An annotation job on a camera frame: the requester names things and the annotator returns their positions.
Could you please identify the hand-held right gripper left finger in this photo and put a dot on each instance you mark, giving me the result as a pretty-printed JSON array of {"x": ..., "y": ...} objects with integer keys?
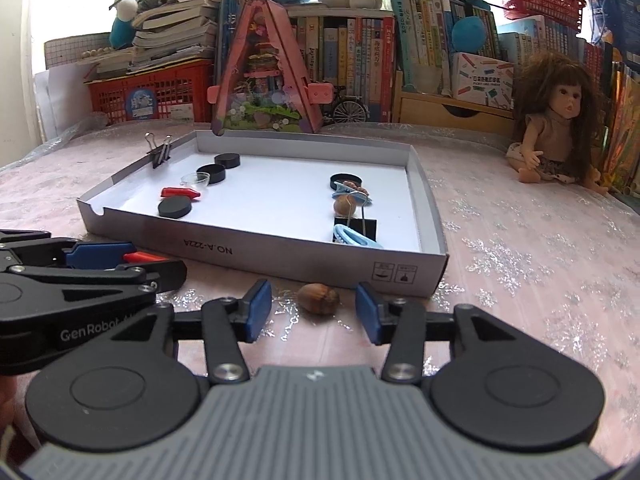
[{"x": 257, "y": 310}]

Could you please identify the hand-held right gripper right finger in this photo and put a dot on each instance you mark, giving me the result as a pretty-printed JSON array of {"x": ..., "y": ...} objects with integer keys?
[{"x": 367, "y": 312}]

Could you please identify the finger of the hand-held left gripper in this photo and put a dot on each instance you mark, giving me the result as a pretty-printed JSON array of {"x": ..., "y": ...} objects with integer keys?
[
  {"x": 100, "y": 254},
  {"x": 150, "y": 275}
]

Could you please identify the red crayon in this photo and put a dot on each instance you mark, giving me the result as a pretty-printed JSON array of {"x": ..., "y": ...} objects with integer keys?
[
  {"x": 180, "y": 192},
  {"x": 147, "y": 257}
]

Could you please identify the brown nut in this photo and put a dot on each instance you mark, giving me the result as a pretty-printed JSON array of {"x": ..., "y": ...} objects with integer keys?
[
  {"x": 345, "y": 205},
  {"x": 318, "y": 298}
]

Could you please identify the black disc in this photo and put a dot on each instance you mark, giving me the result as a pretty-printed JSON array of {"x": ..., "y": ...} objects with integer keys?
[
  {"x": 227, "y": 160},
  {"x": 175, "y": 206}
]

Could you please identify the plain blue hair clip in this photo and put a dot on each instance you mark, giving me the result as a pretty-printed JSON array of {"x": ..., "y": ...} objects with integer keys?
[{"x": 355, "y": 236}]

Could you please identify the large black binder clip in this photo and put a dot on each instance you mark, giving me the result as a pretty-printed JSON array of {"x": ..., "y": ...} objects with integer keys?
[{"x": 369, "y": 227}]

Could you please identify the clear round lid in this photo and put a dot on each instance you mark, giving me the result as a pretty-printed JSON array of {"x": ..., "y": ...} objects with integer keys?
[{"x": 195, "y": 180}]

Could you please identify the white cardboard box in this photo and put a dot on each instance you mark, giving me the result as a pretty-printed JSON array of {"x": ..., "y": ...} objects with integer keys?
[{"x": 280, "y": 195}]

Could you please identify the black round cup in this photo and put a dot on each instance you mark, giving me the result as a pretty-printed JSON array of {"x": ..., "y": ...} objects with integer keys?
[{"x": 211, "y": 173}]

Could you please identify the decorated blue hair clip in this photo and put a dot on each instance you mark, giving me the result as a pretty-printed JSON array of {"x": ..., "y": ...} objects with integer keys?
[{"x": 345, "y": 190}]

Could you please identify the shallow black round lid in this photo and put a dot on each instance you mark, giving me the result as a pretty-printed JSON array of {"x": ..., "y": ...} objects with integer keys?
[{"x": 345, "y": 178}]

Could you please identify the small black binder clip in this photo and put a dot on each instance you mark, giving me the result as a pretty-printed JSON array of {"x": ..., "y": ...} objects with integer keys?
[{"x": 161, "y": 155}]

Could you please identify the clear plastic film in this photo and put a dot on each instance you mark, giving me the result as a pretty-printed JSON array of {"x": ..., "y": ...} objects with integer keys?
[{"x": 75, "y": 132}]

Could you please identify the white paper sheets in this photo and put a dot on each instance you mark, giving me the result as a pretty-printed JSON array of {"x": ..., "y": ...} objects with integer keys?
[{"x": 52, "y": 100}]

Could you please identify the pink snowflake tablecloth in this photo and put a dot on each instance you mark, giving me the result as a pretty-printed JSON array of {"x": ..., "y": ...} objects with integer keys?
[{"x": 525, "y": 260}]

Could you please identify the large red plastic basket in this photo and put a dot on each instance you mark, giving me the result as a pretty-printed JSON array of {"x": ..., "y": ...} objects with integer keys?
[{"x": 180, "y": 90}]

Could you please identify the small bicycle model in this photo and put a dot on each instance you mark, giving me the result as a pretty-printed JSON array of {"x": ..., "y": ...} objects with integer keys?
[{"x": 347, "y": 110}]

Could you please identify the pink triangular toy house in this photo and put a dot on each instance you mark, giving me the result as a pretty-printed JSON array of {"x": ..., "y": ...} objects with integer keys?
[{"x": 270, "y": 105}]

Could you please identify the grid-lined board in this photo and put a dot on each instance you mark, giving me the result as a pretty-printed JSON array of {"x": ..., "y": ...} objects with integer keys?
[{"x": 75, "y": 47}]

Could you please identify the wooden drawer box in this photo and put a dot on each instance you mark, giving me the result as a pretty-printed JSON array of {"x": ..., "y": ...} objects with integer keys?
[{"x": 430, "y": 110}]

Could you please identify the blue and white plush toy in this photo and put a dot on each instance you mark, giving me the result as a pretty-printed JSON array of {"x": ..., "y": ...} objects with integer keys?
[{"x": 125, "y": 20}]

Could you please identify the stack of books and papers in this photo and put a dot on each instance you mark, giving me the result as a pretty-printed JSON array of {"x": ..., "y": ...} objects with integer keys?
[{"x": 170, "y": 25}]

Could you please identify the row of upright books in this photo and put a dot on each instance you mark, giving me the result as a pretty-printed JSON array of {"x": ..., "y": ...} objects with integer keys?
[{"x": 350, "y": 55}]

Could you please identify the white pencil-print carton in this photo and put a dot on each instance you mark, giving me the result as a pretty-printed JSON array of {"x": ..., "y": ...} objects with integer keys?
[{"x": 482, "y": 80}]

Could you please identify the brown-haired doll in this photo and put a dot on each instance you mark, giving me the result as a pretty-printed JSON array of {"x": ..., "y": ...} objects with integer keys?
[{"x": 555, "y": 125}]

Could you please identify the shiny foil paper sheets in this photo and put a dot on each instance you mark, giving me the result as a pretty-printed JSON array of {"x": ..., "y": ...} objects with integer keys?
[{"x": 625, "y": 130}]

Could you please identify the blue printed bag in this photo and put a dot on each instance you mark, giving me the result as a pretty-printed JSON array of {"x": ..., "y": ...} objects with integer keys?
[{"x": 617, "y": 10}]

